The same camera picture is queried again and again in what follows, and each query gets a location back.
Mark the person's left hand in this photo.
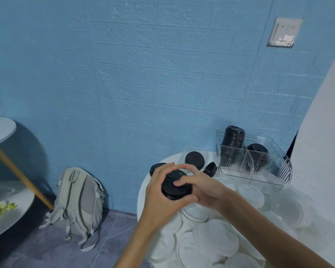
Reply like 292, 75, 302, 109
141, 162, 199, 230

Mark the person's right hand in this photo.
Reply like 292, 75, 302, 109
174, 164, 233, 211

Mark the short stack of black lids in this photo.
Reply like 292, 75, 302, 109
161, 170, 192, 201

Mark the person's left forearm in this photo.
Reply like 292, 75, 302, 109
114, 218, 163, 268

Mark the person's right forearm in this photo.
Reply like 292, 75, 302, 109
219, 188, 335, 268

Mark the black cup lid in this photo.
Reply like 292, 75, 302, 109
203, 162, 218, 178
149, 163, 168, 177
184, 151, 205, 170

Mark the clear plastic tray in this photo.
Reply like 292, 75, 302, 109
181, 146, 221, 168

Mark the pile of white lids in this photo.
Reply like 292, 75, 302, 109
146, 176, 335, 268

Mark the tall stack of black lids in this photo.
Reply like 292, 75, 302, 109
220, 125, 245, 167

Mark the leaning stack of black lids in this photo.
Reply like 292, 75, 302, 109
246, 143, 269, 174

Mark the clear plastic organizer bin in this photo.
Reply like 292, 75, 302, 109
216, 129, 293, 188

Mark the grey backpack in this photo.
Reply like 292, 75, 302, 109
39, 167, 106, 252

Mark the yellow green packet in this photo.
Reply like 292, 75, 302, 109
0, 200, 19, 221

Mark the white two-tier round table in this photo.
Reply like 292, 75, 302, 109
0, 116, 55, 244

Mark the white wall switch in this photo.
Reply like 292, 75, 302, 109
266, 17, 304, 48

